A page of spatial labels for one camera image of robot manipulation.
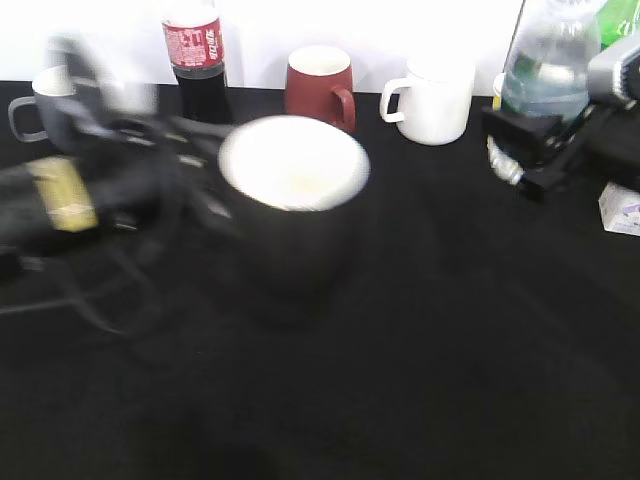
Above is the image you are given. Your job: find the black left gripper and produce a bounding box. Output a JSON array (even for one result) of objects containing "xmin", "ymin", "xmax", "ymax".
[{"xmin": 107, "ymin": 116, "xmax": 240, "ymax": 240}]

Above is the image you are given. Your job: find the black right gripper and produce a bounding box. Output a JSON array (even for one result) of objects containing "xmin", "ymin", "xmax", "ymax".
[{"xmin": 481, "ymin": 105, "xmax": 608, "ymax": 200}]

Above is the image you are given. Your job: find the clear water bottle green label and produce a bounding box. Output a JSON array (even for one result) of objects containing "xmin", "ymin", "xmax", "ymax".
[{"xmin": 501, "ymin": 1, "xmax": 604, "ymax": 122}]

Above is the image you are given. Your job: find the black ceramic mug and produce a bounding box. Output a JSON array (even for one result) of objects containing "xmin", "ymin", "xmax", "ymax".
[{"xmin": 216, "ymin": 115, "xmax": 371, "ymax": 325}]

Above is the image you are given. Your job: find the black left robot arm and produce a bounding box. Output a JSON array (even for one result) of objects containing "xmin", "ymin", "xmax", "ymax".
[{"xmin": 1, "ymin": 36, "xmax": 233, "ymax": 263}]

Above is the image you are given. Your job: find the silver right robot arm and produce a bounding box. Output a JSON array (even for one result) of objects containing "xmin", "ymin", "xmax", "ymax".
[{"xmin": 482, "ymin": 33, "xmax": 639, "ymax": 201}]

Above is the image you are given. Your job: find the yellow cup white lid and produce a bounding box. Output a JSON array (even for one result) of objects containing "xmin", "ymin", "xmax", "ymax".
[{"xmin": 492, "ymin": 72, "xmax": 505, "ymax": 111}]

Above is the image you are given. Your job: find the white purple milk carton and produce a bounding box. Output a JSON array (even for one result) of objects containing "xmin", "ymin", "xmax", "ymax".
[{"xmin": 598, "ymin": 182, "xmax": 640, "ymax": 236}]

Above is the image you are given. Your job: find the grey ceramic mug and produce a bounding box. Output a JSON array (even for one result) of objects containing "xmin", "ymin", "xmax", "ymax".
[{"xmin": 7, "ymin": 65, "xmax": 77, "ymax": 154}]

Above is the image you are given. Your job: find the white ceramic mug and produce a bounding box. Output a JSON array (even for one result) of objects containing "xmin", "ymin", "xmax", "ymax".
[{"xmin": 379, "ymin": 54, "xmax": 476, "ymax": 146}]

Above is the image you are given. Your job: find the cola bottle red label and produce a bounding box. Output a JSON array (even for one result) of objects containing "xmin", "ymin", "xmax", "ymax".
[{"xmin": 162, "ymin": 1, "xmax": 233, "ymax": 124}]

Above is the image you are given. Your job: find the green soda bottle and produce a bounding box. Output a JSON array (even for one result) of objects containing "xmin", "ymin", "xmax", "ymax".
[{"xmin": 597, "ymin": 0, "xmax": 640, "ymax": 51}]

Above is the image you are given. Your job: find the red ceramic mug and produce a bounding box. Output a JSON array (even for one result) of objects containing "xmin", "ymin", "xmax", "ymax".
[{"xmin": 285, "ymin": 45, "xmax": 356, "ymax": 133}]

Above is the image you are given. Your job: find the black cable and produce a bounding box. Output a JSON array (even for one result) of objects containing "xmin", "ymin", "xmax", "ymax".
[{"xmin": 0, "ymin": 239, "xmax": 161, "ymax": 336}]

